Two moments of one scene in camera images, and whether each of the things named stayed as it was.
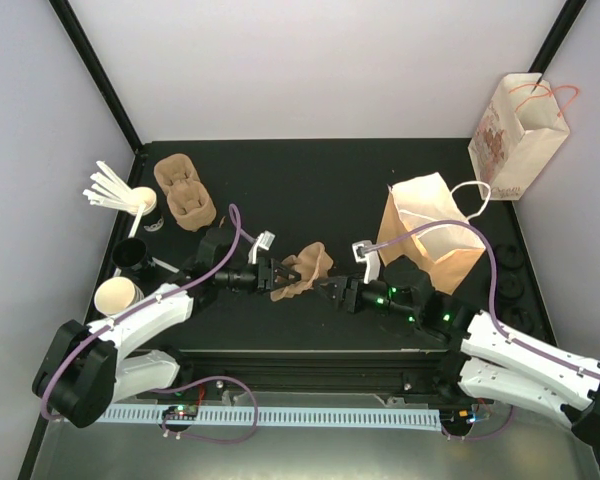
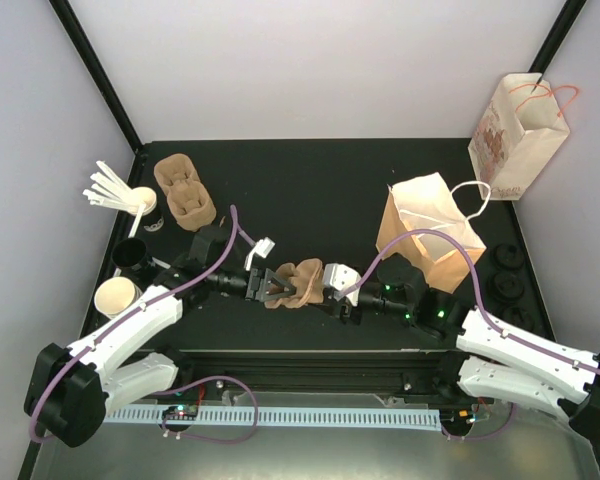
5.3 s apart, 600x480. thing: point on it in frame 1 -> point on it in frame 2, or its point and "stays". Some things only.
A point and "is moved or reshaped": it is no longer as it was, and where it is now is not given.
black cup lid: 519,318 stays
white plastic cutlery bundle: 110,190 stays
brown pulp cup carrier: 311,264 is moved or reshaped
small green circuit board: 180,412 stays
